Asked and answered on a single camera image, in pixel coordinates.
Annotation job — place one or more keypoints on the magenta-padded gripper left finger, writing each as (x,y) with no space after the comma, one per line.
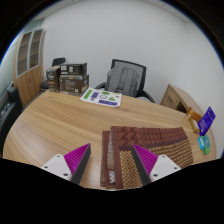
(63,165)

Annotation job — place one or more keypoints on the green packet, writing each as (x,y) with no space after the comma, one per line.
(206,145)

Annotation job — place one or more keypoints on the wooden cabinet with glass doors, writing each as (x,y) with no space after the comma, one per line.
(30,76)

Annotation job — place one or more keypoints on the purple packet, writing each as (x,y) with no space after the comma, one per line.
(206,120)

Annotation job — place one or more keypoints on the black sofa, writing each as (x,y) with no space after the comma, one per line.
(8,113)

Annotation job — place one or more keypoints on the small brown cardboard box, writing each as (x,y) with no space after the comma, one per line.
(52,78)

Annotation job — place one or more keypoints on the wooden side desk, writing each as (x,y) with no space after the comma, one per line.
(175,96)

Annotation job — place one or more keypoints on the brown patterned towel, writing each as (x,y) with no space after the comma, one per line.
(156,141)

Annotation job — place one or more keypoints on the white sheet with coloured shapes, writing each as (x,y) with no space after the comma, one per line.
(100,96)

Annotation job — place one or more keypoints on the flat dark cardboard box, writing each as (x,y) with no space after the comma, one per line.
(73,68)

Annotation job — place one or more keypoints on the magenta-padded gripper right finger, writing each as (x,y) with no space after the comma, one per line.
(159,165)

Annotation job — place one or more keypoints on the black mesh office chair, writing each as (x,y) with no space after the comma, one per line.
(141,71)

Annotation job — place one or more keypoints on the grey backpack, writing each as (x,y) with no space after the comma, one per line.
(122,80)

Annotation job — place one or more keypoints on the orange packet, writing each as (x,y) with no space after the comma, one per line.
(193,116)

